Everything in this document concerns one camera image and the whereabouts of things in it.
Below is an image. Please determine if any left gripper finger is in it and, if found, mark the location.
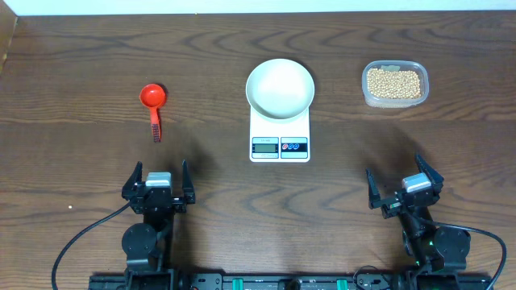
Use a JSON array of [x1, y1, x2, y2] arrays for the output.
[[122, 161, 144, 200], [181, 159, 196, 203]]

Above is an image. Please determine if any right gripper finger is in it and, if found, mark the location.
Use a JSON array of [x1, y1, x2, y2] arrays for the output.
[[414, 154, 444, 192], [365, 168, 381, 209]]

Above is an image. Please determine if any red plastic measuring scoop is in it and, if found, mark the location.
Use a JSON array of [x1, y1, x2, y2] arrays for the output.
[[139, 84, 167, 143]]

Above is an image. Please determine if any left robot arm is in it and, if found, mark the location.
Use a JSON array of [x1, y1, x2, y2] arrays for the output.
[[122, 161, 196, 274]]

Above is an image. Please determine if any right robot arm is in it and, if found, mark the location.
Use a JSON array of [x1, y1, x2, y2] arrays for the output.
[[366, 155, 471, 274]]

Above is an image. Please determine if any white digital kitchen scale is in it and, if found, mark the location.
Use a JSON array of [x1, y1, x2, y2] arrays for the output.
[[248, 109, 310, 163]]

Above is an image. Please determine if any cream round bowl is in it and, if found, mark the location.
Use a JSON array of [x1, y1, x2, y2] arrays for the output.
[[245, 59, 315, 121]]

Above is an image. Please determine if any clear plastic soybean container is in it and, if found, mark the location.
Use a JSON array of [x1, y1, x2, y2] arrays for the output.
[[361, 60, 430, 109]]

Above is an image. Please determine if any left black cable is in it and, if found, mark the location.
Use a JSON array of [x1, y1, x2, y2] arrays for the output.
[[51, 201, 132, 290]]

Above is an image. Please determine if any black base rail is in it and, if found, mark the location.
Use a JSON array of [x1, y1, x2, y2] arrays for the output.
[[88, 271, 490, 290]]

